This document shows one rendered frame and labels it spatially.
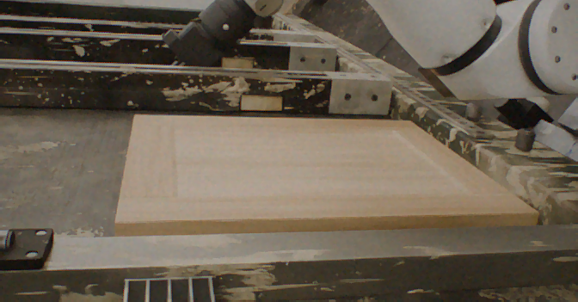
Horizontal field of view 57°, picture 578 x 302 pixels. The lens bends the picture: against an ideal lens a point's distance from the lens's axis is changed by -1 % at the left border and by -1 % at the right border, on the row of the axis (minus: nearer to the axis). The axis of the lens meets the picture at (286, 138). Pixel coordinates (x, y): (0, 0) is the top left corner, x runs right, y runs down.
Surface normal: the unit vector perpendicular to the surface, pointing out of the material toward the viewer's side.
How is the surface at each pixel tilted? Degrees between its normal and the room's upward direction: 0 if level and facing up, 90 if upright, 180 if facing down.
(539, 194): 33
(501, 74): 85
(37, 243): 57
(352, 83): 90
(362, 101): 90
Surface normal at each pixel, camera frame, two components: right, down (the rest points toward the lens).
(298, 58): 0.21, 0.33
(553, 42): 0.39, 0.04
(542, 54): -0.35, 0.27
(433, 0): -0.01, 0.25
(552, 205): -0.97, -0.01
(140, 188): 0.08, -0.94
